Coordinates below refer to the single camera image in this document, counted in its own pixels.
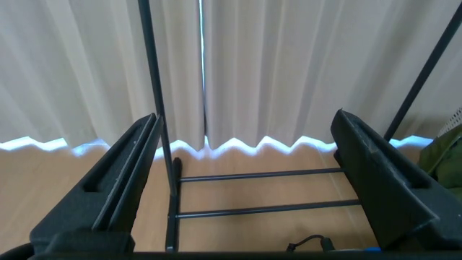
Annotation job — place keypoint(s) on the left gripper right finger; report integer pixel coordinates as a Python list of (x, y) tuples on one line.
[(390, 202)]

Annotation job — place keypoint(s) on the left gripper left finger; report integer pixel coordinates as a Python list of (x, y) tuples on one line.
[(72, 216)]

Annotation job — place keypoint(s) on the black clothes rack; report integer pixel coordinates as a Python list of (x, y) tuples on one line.
[(156, 90)]

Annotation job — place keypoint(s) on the green garment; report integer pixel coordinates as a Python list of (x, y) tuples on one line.
[(445, 162)]

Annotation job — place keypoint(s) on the beige curtain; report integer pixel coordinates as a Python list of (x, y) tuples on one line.
[(288, 72)]

